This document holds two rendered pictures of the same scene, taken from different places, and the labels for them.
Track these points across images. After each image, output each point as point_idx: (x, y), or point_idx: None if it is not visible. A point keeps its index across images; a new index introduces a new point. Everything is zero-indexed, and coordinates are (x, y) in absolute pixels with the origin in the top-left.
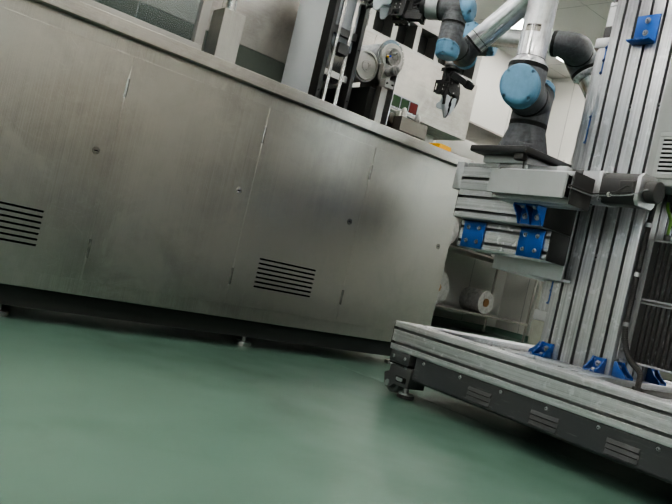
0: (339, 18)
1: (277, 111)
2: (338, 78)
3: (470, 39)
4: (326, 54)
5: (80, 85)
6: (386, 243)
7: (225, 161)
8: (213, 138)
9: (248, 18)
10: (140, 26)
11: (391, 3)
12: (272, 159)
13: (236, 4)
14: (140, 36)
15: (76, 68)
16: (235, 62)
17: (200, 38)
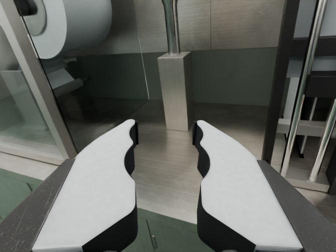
0: (311, 21)
1: (160, 224)
2: (320, 134)
3: None
4: (275, 108)
5: (21, 200)
6: None
7: (128, 251)
8: None
9: (245, 15)
10: (7, 170)
11: (197, 223)
12: None
13: (174, 44)
14: (12, 177)
15: (13, 191)
16: (239, 68)
17: (65, 156)
